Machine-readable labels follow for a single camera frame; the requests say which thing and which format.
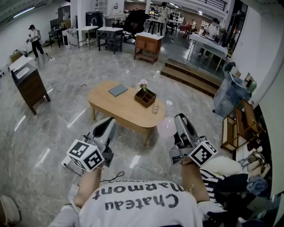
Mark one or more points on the long white table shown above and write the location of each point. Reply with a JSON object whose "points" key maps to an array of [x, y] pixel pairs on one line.
{"points": [[208, 44]]}

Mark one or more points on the person's left forearm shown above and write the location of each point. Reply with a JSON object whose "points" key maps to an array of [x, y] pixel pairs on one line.
{"points": [[88, 188]]}

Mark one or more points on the wooden steps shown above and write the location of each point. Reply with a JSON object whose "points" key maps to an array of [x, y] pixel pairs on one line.
{"points": [[188, 76]]}

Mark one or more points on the striped garment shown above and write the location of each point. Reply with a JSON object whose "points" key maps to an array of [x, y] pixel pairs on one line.
{"points": [[211, 184]]}

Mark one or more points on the white printed t-shirt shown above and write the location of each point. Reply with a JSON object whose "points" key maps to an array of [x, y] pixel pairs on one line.
{"points": [[137, 214]]}

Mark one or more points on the oval wooden coffee table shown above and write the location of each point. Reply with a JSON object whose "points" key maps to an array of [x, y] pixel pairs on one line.
{"points": [[119, 107]]}

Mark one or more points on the small glass candle jar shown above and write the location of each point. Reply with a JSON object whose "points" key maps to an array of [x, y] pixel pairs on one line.
{"points": [[155, 108]]}

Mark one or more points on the pale pink glossy round object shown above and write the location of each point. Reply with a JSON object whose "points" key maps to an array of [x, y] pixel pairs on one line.
{"points": [[166, 127]]}

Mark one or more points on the grey flat book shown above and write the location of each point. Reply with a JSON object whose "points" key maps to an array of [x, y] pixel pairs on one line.
{"points": [[118, 90]]}

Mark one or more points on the black frame table white top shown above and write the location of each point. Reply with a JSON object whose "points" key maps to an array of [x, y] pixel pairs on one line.
{"points": [[110, 30]]}

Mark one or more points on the dark clothing pile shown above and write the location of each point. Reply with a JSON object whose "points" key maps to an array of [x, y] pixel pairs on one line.
{"points": [[235, 199]]}

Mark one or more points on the black railing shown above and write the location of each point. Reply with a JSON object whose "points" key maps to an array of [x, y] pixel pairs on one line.
{"points": [[216, 3]]}

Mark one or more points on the pink flower bunch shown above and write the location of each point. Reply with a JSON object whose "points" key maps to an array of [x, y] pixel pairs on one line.
{"points": [[142, 83]]}

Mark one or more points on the dark wooden organizer box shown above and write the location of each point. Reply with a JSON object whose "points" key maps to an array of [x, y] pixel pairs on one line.
{"points": [[145, 98]]}

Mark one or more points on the wooden shelf rack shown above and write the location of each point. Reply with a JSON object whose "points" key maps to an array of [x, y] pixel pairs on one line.
{"points": [[241, 124]]}

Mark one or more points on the white round side table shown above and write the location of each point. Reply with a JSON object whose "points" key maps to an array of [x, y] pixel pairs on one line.
{"points": [[10, 210]]}

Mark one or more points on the marble pattern cabinet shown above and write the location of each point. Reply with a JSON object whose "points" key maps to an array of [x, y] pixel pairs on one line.
{"points": [[70, 37]]}

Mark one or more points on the beige bag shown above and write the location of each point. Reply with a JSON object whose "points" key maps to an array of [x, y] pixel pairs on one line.
{"points": [[258, 164]]}

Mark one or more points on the black panel with white faucet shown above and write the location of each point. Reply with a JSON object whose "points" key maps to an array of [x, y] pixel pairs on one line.
{"points": [[97, 18]]}

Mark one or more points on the black backpack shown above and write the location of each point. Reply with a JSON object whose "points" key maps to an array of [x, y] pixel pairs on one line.
{"points": [[230, 66]]}

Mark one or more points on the cardboard box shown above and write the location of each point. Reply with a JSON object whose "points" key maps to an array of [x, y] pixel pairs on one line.
{"points": [[15, 56]]}

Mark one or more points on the white metal table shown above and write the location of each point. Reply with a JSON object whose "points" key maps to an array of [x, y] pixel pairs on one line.
{"points": [[87, 28]]}

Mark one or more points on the blue knit fabric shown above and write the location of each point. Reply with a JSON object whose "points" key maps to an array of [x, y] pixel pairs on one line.
{"points": [[257, 185]]}

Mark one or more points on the red chair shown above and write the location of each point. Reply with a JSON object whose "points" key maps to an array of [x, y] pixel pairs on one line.
{"points": [[186, 28]]}

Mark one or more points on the ceiling strip lamp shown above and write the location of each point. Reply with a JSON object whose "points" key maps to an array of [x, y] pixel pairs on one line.
{"points": [[24, 12]]}

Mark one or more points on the dark work table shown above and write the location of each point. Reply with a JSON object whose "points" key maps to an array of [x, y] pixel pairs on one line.
{"points": [[162, 21]]}

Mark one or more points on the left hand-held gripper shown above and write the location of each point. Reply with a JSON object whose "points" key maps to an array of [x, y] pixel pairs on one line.
{"points": [[85, 155]]}

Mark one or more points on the black office chair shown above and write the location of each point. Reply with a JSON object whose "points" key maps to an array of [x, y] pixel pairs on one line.
{"points": [[135, 24]]}

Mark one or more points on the dark wooden sink cabinet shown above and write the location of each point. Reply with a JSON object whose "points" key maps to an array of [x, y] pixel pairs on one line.
{"points": [[31, 88]]}

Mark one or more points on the wooden cabinet with white top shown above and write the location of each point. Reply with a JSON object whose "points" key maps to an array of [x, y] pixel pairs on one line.
{"points": [[147, 46]]}

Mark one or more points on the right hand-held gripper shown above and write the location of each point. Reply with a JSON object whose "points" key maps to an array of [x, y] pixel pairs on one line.
{"points": [[202, 154]]}

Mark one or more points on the white cushion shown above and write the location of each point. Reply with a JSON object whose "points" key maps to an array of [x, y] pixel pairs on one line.
{"points": [[222, 165]]}

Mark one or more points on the person's right forearm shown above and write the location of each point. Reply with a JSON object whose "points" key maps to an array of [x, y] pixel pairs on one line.
{"points": [[195, 181]]}

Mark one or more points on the blue-grey marble cabinet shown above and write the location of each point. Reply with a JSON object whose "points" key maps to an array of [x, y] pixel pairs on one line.
{"points": [[230, 97]]}

